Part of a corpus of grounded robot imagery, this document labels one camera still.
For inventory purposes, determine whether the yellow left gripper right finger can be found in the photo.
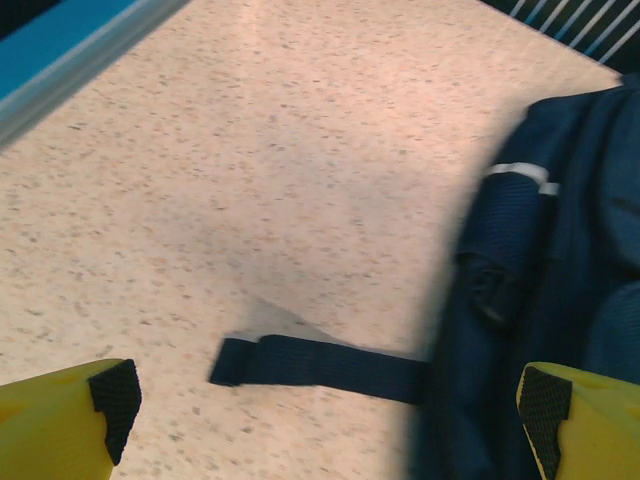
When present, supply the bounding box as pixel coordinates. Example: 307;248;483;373
517;362;640;480

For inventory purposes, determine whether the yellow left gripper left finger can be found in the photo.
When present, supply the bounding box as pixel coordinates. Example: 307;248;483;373
0;357;143;480

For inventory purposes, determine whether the navy blue backpack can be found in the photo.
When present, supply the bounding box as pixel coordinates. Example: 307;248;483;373
208;72;640;480

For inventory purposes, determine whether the blue table edge strip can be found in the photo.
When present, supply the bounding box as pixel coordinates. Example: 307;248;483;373
0;0;156;119

